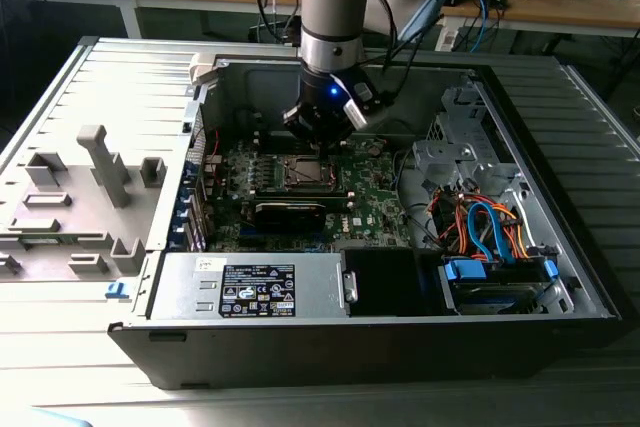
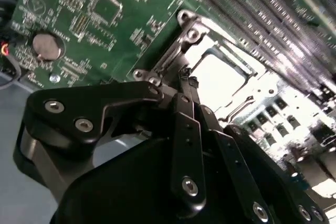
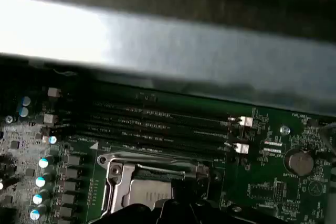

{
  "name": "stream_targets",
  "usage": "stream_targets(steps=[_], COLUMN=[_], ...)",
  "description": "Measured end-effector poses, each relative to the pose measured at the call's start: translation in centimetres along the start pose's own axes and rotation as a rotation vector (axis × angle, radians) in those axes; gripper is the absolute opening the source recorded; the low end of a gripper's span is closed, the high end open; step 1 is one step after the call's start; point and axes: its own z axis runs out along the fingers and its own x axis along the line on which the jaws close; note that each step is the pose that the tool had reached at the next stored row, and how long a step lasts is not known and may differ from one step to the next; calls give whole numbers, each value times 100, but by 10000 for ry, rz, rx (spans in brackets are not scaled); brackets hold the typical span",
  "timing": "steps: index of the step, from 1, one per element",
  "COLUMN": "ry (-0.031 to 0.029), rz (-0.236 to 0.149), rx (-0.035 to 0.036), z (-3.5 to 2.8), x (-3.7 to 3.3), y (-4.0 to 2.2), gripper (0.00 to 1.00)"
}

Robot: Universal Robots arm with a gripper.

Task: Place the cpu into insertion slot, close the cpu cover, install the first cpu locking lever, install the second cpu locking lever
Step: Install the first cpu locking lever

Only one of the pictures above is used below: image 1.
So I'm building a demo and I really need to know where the silver CPU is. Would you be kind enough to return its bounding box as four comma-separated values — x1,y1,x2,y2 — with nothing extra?
292,159,329,186

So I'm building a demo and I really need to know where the metal socket cover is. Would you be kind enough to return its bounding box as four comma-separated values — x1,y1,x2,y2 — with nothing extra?
284,152,342,192

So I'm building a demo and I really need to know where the black RAM slot bank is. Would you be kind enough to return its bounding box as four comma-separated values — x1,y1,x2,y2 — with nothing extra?
252,185,351,201
252,129,364,154

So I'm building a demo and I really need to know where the CPU socket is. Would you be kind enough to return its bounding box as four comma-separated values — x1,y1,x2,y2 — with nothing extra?
282,151,344,192

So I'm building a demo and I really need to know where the green motherboard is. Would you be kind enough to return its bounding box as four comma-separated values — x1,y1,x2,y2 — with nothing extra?
207,134,416,254

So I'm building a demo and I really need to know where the black graphics card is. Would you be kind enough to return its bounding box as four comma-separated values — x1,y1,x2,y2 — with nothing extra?
253,199,327,234

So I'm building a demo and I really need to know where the beige plastic latch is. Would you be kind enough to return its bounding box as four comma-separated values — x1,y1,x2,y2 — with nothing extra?
189,51,221,87

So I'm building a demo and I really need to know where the metal drive cage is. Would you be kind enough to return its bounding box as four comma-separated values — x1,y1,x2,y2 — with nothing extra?
412,84,526,198

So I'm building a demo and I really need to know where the black plastic shroud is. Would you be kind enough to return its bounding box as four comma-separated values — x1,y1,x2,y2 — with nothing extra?
344,248,446,318

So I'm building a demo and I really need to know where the hard disk in blue carrier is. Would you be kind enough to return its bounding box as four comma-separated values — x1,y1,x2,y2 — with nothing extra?
439,246,561,316

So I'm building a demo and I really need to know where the grey power supply unit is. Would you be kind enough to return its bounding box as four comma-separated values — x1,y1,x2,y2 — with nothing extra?
148,251,351,321

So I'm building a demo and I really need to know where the black PC case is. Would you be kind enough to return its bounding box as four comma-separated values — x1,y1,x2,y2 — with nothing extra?
107,49,624,393

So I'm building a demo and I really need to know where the grey parts rack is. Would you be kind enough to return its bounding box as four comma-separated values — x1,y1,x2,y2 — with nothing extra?
0,124,169,283

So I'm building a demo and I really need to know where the blue clip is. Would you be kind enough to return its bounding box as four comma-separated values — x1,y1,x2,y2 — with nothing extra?
103,280,130,301

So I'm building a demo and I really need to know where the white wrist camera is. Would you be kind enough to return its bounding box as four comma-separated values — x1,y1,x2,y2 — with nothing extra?
342,74,389,131

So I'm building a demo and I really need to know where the blue wire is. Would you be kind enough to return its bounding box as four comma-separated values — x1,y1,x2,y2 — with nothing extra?
467,201,516,263

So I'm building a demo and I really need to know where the orange wire bundle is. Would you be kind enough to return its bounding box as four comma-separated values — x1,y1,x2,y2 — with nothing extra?
429,186,531,261

